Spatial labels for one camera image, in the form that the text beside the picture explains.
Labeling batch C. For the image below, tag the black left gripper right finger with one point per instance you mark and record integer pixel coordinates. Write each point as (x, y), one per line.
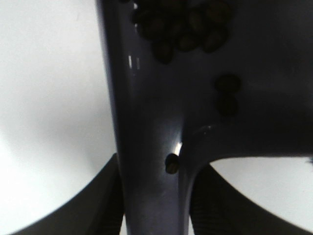
(217, 208)

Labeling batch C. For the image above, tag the purple dustpan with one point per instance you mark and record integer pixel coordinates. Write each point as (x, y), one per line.
(271, 50)

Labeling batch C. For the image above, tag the pile of coffee beans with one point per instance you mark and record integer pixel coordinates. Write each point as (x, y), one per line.
(172, 44)

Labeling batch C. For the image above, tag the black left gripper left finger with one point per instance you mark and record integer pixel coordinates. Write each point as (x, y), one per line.
(98, 209)

